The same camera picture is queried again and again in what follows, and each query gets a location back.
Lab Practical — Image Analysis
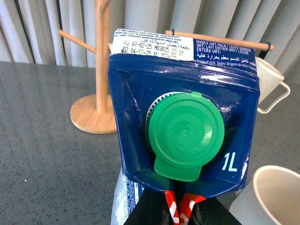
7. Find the cream ribbed mug right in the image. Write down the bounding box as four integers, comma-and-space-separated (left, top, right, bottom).
255, 57, 291, 114

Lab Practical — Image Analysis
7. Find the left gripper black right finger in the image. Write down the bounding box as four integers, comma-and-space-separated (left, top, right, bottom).
189, 198, 241, 225

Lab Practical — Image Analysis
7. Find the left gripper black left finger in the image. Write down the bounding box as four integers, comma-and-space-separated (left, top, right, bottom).
124, 189, 173, 225

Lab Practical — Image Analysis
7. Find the blue milk carton green cap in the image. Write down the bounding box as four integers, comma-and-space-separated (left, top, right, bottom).
108, 29, 260, 225

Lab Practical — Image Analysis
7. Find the wooden mug tree stand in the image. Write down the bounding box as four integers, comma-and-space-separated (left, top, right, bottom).
59, 0, 117, 135

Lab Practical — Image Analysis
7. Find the white smiley face mug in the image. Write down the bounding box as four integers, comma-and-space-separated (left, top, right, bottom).
230, 165, 300, 225

